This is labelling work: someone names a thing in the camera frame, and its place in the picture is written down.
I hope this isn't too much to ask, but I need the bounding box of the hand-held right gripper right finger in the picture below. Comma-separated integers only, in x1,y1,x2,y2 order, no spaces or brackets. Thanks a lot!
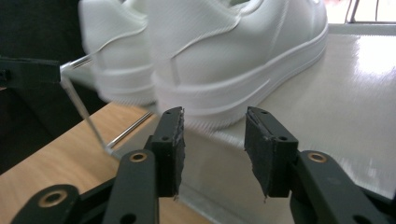
243,105,300,200

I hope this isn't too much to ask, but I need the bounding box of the white sneaker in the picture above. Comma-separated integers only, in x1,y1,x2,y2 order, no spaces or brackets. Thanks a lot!
146,0,330,131
78,0,157,107

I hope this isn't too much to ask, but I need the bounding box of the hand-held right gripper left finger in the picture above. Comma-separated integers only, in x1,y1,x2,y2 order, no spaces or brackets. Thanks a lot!
144,105,187,199

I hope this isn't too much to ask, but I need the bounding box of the two-tier metal shoe rack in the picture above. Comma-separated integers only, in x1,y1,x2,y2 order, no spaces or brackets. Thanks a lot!
59,22,396,224

